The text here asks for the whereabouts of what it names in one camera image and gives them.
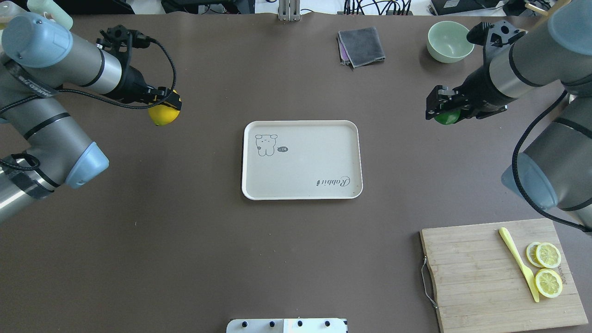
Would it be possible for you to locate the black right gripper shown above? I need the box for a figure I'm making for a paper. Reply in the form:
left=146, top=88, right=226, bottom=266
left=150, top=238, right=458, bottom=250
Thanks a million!
left=425, top=65, right=509, bottom=120

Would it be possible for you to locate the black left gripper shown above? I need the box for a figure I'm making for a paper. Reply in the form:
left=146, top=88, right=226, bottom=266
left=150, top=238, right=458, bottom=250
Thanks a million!
left=111, top=67, right=182, bottom=111

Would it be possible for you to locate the yellow lemon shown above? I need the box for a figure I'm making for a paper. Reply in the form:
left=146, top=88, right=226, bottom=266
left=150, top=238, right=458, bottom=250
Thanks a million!
left=148, top=104, right=180, bottom=126

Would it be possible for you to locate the green lime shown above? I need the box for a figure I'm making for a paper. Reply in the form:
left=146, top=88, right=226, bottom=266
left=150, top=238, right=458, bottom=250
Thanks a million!
left=434, top=110, right=461, bottom=126

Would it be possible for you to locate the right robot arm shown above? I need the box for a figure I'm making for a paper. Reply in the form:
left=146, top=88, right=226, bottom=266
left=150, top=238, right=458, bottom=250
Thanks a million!
left=425, top=0, right=592, bottom=234

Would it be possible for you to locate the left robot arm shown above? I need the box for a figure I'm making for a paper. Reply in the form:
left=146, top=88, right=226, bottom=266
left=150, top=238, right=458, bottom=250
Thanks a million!
left=0, top=12, right=182, bottom=221

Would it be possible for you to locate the cream rabbit tray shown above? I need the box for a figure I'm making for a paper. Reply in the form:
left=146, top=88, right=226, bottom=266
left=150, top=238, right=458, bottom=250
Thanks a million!
left=241, top=120, right=364, bottom=200

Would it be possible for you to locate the green ceramic bowl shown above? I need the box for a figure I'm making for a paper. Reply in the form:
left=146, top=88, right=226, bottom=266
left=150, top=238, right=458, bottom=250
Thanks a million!
left=426, top=21, right=475, bottom=63

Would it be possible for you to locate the grey folded cloth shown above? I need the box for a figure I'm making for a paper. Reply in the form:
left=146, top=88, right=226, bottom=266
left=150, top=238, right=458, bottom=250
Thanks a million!
left=337, top=26, right=386, bottom=69

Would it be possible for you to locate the mint green cup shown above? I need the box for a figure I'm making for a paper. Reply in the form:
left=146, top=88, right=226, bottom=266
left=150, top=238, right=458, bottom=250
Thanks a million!
left=27, top=0, right=74, bottom=30

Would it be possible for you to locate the lemon slice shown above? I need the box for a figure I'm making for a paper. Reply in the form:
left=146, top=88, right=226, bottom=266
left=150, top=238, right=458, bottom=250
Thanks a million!
left=535, top=242, right=562, bottom=269
left=535, top=268, right=563, bottom=298
left=525, top=242, right=543, bottom=268

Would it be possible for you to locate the wooden cutting board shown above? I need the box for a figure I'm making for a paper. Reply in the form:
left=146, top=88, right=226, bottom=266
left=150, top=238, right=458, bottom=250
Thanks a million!
left=420, top=218, right=588, bottom=333

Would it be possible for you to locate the yellow plastic knife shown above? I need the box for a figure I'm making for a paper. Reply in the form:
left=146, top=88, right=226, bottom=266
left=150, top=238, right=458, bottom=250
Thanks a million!
left=499, top=227, right=541, bottom=303

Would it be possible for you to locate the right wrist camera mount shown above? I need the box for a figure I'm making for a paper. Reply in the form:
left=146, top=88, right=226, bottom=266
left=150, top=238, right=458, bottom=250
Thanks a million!
left=466, top=20, right=527, bottom=64

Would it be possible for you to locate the aluminium frame post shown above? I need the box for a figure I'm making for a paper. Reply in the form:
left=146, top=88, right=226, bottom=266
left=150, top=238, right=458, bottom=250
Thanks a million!
left=277, top=0, right=301, bottom=22

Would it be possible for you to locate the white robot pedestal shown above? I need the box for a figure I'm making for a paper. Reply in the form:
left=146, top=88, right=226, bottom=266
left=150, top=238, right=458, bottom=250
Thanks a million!
left=226, top=318, right=348, bottom=333

